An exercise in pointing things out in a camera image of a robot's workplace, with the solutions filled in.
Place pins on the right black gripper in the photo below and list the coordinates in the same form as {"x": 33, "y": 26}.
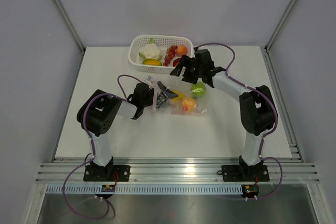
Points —
{"x": 187, "y": 62}

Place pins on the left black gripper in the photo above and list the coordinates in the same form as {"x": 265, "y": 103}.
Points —
{"x": 165, "y": 95}

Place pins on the dark purple fake fruit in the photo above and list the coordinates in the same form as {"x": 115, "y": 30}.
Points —
{"x": 176, "y": 62}

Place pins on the orange red fake peach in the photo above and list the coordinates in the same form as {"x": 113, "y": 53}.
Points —
{"x": 181, "y": 50}

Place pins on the yellow fake fruit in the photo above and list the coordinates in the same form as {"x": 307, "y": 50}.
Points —
{"x": 179, "y": 98}

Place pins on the red fake fruit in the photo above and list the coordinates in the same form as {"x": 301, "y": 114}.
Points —
{"x": 170, "y": 54}

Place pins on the orange yellow fake peach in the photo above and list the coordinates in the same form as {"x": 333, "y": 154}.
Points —
{"x": 188, "y": 104}

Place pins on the clear zip top bag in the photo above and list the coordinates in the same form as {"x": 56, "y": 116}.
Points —
{"x": 185, "y": 88}

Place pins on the green fake apple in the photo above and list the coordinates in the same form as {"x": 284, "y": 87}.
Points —
{"x": 198, "y": 89}

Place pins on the yellow green fake mango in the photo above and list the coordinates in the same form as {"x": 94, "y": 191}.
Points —
{"x": 151, "y": 62}

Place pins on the white fake cauliflower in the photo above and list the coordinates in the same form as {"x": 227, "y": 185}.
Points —
{"x": 150, "y": 51}

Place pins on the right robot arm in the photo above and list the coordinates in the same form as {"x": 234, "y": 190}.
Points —
{"x": 258, "y": 114}

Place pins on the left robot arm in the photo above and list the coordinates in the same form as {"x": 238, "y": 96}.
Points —
{"x": 96, "y": 117}

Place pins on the white perforated plastic basket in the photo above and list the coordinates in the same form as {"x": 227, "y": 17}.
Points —
{"x": 163, "y": 42}

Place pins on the left small circuit board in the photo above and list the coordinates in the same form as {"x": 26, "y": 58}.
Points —
{"x": 108, "y": 188}

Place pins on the small circuit board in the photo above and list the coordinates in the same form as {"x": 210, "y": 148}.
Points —
{"x": 250, "y": 190}
{"x": 108, "y": 188}

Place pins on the right small circuit board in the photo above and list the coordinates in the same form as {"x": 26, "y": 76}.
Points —
{"x": 250, "y": 190}

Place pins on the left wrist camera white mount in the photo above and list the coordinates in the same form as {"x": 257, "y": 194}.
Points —
{"x": 149, "y": 81}

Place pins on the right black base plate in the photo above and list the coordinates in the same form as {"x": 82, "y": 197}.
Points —
{"x": 231, "y": 173}

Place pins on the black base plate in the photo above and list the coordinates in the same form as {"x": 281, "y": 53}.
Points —
{"x": 119, "y": 173}
{"x": 231, "y": 173}

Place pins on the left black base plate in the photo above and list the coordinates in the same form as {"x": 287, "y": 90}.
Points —
{"x": 119, "y": 173}

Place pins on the aluminium mounting rail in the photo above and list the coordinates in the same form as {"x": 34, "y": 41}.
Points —
{"x": 177, "y": 170}

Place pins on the left aluminium frame post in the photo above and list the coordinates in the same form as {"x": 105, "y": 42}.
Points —
{"x": 66, "y": 19}

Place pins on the aluminium frame post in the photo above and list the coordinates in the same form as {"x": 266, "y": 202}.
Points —
{"x": 281, "y": 24}
{"x": 66, "y": 19}

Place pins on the right aluminium frame post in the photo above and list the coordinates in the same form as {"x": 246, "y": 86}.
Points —
{"x": 281, "y": 24}

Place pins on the white slotted cable duct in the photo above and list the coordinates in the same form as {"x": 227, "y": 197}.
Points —
{"x": 148, "y": 189}

